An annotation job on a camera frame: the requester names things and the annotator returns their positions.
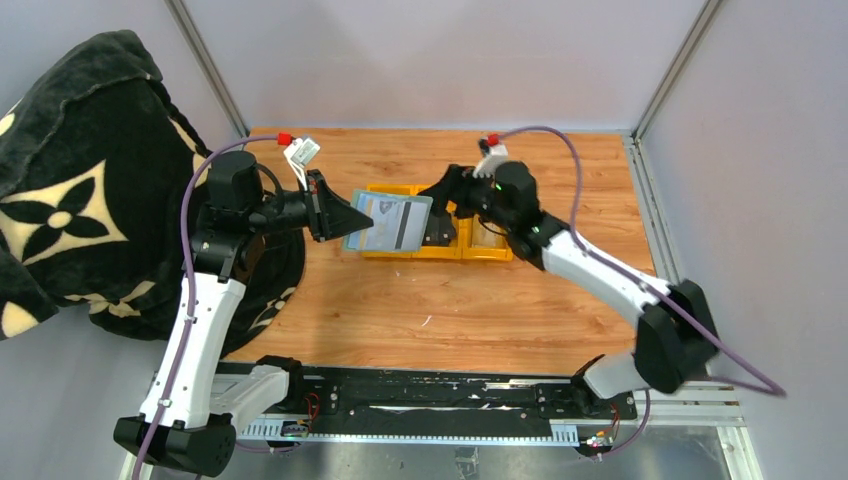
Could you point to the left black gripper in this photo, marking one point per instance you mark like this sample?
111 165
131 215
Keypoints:
329 216

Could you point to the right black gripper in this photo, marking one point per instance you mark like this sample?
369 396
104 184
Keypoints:
455 187

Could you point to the mint green card holder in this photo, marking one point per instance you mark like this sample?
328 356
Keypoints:
387 222

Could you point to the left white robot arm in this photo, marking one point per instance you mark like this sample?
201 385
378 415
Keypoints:
181 425

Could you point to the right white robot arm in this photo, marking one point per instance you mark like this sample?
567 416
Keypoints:
674 328

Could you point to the black card holder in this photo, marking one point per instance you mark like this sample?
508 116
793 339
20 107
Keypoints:
440 230

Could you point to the tan card holder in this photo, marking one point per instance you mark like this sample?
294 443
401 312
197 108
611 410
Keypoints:
486 236

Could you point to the yellow three-compartment bin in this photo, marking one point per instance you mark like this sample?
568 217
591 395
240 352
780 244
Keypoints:
408 224

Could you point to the black floral blanket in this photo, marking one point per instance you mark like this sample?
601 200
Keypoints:
95 160

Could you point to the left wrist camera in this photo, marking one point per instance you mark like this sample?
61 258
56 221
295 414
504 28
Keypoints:
299 154

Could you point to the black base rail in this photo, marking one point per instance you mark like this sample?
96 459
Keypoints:
341 404

